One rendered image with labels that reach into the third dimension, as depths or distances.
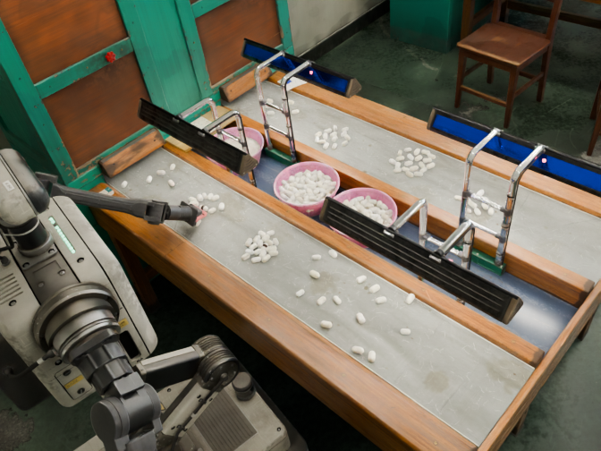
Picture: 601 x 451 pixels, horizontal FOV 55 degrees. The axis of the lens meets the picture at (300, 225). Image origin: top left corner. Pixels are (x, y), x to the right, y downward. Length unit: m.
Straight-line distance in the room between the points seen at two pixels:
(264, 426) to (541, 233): 1.16
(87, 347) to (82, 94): 1.49
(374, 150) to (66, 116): 1.25
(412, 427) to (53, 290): 0.98
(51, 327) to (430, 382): 1.06
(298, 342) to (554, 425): 1.20
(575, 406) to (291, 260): 1.32
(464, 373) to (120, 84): 1.72
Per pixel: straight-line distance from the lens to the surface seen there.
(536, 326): 1.99
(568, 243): 2.15
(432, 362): 1.78
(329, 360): 1.76
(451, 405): 1.72
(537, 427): 2.58
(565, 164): 1.90
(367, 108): 2.69
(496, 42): 3.86
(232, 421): 2.04
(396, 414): 1.67
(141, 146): 2.60
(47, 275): 1.24
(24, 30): 2.30
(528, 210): 2.24
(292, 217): 2.16
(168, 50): 2.62
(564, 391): 2.68
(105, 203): 2.06
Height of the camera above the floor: 2.26
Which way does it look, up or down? 44 degrees down
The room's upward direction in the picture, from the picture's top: 9 degrees counter-clockwise
